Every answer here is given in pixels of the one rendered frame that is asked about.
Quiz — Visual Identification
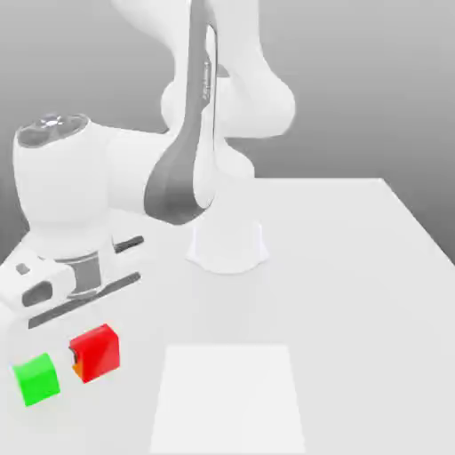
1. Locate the small red cube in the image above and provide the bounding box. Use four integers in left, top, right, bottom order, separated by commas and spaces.
68, 323, 121, 385

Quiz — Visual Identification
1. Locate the small green cube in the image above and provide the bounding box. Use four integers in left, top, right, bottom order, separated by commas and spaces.
12, 352, 61, 408

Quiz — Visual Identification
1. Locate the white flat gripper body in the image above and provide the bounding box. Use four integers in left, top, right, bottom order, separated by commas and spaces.
27, 271, 143, 340

